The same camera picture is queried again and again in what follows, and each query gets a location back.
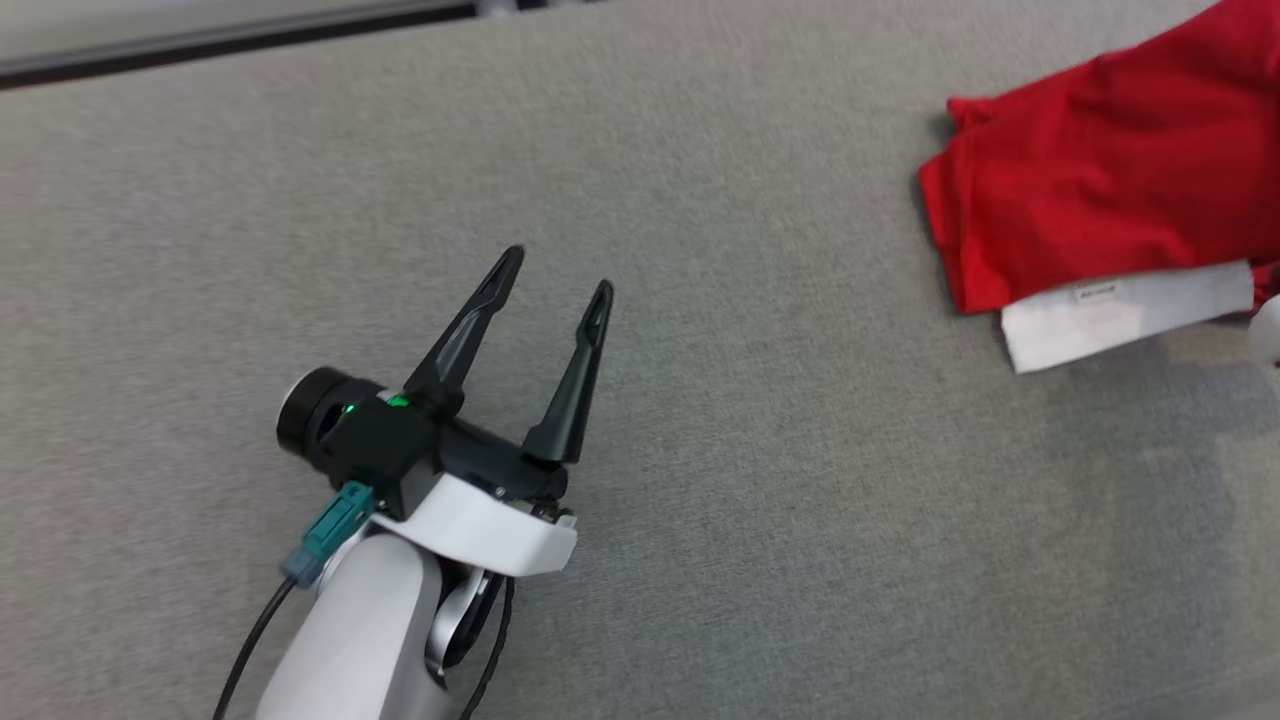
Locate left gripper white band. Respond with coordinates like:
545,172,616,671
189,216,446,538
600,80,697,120
375,245,615,580

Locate red garment white hem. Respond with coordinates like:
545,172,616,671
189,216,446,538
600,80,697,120
918,0,1280,376

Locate left teal cable connector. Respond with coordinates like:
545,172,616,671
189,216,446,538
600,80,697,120
280,480,376,586

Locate left thin black cable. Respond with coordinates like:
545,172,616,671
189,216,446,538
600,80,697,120
460,575,517,720

